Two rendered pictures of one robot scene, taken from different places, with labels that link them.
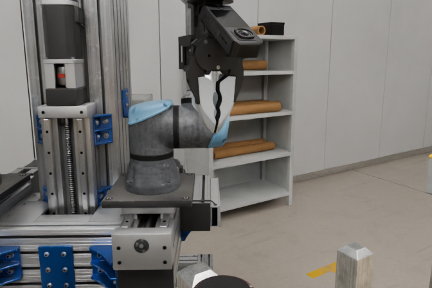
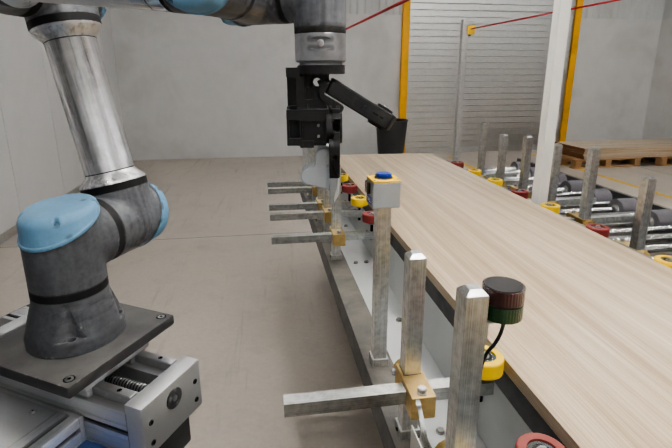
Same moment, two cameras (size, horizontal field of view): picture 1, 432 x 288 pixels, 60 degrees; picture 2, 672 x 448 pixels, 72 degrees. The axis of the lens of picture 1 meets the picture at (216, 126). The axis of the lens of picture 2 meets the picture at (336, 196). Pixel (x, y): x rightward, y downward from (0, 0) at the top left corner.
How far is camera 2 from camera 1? 0.73 m
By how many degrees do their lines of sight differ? 66
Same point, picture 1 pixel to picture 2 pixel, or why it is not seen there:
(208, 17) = (346, 92)
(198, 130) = (145, 224)
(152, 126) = (94, 239)
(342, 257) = (414, 262)
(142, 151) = (85, 282)
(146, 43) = not seen: outside the picture
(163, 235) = (192, 366)
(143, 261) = (177, 417)
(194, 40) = (336, 116)
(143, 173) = (94, 315)
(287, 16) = not seen: outside the picture
